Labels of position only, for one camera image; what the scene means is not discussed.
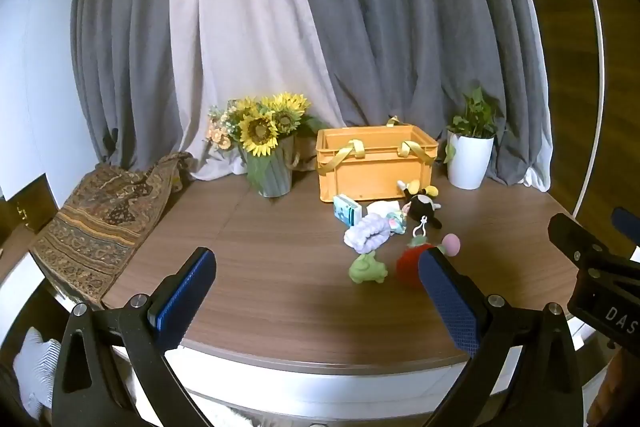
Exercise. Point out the grey ribbed vase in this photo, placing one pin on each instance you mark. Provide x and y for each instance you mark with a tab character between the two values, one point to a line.
275	177

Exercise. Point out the person's right forearm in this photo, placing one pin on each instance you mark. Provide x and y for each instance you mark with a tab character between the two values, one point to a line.
620	392

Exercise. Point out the brown patterned cloth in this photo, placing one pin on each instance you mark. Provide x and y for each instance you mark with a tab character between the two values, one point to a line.
95	227

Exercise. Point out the tissue packet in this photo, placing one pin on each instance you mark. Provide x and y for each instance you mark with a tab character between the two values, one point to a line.
347	209

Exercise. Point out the pink soft ball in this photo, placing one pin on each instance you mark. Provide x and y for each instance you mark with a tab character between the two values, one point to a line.
452	244

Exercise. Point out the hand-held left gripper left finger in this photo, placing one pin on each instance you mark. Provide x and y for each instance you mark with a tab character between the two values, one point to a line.
185	289

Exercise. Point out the green potted plant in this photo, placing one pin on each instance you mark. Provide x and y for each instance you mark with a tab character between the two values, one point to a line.
475	114

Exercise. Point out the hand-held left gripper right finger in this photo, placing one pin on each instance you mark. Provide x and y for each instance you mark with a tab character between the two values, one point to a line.
450	302

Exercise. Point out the white folded tissue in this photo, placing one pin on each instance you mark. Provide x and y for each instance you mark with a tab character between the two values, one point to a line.
384	207

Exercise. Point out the black plush toy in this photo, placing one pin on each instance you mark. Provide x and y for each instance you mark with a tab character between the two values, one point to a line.
422	207

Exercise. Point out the red plush toy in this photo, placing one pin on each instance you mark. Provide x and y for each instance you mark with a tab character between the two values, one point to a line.
407	267

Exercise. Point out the small pastel pouch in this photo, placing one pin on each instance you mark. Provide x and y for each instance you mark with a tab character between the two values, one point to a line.
397	223

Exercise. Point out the green plush frog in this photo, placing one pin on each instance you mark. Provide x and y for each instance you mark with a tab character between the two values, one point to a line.
367	269

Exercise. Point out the purple plush scrunchie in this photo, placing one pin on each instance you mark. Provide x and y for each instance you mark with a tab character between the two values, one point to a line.
367	232

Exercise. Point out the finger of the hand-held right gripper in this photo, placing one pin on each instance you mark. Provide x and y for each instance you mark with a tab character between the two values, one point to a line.
627	224
570	234

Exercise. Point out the sunflower bouquet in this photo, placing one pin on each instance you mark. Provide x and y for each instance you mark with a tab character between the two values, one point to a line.
260	129

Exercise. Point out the orange plastic crate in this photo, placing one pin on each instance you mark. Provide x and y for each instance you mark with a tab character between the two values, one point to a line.
375	174

